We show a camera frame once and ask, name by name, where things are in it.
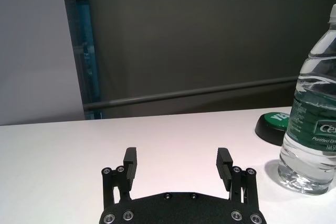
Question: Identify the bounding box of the thin grey horizontal rail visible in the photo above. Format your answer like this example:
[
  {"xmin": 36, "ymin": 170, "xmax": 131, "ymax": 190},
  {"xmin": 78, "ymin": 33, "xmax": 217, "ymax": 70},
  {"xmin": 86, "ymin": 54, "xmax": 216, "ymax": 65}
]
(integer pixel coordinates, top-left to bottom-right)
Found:
[{"xmin": 83, "ymin": 76, "xmax": 300, "ymax": 111}]

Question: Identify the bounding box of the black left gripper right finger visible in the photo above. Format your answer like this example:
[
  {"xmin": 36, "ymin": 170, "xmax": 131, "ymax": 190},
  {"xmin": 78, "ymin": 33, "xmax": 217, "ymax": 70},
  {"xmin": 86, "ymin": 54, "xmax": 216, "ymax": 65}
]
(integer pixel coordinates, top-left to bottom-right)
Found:
[{"xmin": 215, "ymin": 147, "xmax": 259, "ymax": 206}]

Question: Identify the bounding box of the clear water bottle green label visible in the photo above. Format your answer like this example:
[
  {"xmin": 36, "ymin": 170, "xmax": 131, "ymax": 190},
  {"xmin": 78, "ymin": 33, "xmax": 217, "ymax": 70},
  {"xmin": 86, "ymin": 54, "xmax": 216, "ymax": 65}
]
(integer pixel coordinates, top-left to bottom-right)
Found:
[{"xmin": 277, "ymin": 3, "xmax": 336, "ymax": 196}]

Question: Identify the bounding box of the green YES button black base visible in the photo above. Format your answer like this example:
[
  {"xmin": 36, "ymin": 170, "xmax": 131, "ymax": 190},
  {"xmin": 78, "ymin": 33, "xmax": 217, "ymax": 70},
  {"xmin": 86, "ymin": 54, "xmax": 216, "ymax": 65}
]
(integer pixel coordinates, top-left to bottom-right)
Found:
[{"xmin": 254, "ymin": 112, "xmax": 292, "ymax": 146}]

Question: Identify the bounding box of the blue vertical post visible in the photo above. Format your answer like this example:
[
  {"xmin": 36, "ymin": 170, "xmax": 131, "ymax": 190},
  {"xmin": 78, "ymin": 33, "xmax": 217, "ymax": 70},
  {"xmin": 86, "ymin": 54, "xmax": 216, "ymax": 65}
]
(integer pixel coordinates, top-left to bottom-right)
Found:
[{"xmin": 75, "ymin": 0, "xmax": 103, "ymax": 120}]

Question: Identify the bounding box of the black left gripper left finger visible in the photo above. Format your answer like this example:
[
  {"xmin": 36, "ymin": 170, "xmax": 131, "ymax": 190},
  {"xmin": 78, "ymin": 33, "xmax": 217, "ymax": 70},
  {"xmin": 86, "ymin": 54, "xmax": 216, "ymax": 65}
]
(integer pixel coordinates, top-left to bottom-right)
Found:
[{"xmin": 101, "ymin": 147, "xmax": 138, "ymax": 208}]

